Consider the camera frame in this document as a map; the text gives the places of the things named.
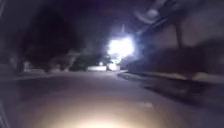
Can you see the pale kerb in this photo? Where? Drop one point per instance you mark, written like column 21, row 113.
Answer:
column 160, row 79

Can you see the dark hedge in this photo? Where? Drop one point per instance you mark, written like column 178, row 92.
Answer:
column 173, row 60

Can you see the street lamp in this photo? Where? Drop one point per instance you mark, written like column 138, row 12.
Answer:
column 120, row 47

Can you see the grey asphalt road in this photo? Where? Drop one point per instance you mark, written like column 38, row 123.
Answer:
column 100, row 93

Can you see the dark tree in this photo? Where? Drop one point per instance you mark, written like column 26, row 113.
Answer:
column 50, row 36

